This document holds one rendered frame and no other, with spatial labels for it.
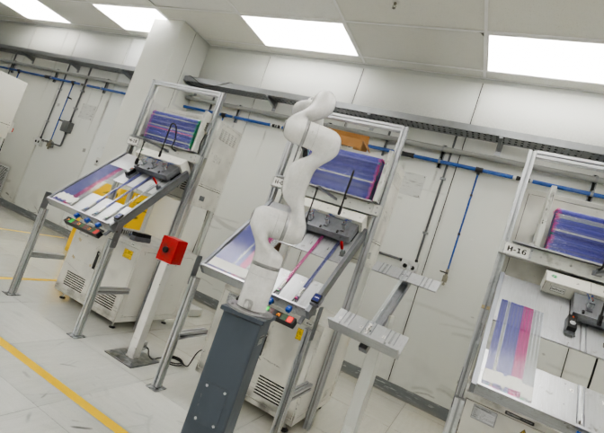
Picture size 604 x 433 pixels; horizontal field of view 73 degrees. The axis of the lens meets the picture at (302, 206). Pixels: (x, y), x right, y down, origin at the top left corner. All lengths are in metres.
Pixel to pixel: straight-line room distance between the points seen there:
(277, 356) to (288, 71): 3.39
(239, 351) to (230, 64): 4.26
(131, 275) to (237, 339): 1.61
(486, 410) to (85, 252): 2.81
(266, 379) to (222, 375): 0.84
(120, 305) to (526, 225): 2.64
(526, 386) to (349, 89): 3.38
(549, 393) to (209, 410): 1.32
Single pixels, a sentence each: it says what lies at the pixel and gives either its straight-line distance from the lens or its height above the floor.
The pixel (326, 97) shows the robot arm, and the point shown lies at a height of 1.58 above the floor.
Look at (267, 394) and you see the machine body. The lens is 2.53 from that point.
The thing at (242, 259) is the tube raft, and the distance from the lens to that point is 2.32.
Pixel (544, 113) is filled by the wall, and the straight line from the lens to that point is 4.20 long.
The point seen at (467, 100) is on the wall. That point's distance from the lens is 4.25.
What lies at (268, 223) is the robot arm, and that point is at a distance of 1.61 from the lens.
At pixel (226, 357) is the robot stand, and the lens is 1.68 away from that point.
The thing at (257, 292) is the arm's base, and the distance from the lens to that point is 1.64.
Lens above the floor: 1.05
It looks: 4 degrees up
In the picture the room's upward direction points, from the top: 19 degrees clockwise
